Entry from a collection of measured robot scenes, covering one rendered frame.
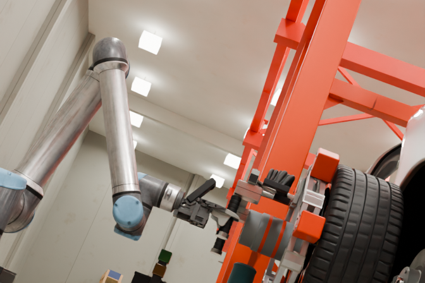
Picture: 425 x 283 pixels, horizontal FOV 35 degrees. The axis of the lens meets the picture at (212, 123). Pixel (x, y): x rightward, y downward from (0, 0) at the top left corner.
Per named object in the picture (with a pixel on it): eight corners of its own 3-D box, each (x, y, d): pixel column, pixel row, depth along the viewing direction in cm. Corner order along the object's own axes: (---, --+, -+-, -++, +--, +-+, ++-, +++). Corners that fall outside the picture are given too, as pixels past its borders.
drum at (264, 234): (296, 263, 229) (309, 225, 234) (238, 240, 230) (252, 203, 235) (289, 268, 242) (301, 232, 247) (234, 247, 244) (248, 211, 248)
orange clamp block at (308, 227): (314, 244, 211) (319, 239, 203) (290, 235, 212) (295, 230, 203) (320, 223, 214) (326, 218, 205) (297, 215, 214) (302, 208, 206)
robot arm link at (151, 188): (124, 199, 228) (136, 173, 231) (159, 213, 227) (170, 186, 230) (123, 194, 219) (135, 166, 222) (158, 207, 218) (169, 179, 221)
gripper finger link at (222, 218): (234, 232, 220) (208, 222, 222) (240, 215, 222) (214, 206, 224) (234, 230, 217) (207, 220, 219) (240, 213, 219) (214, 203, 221)
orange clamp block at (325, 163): (330, 184, 227) (340, 160, 225) (308, 175, 228) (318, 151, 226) (330, 177, 234) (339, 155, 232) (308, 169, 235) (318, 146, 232)
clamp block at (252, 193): (258, 201, 223) (264, 187, 224) (233, 192, 223) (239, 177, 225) (257, 205, 227) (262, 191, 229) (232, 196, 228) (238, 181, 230)
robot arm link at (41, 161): (-34, 210, 212) (101, 30, 234) (-19, 220, 229) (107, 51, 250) (5, 236, 210) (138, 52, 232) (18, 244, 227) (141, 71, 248)
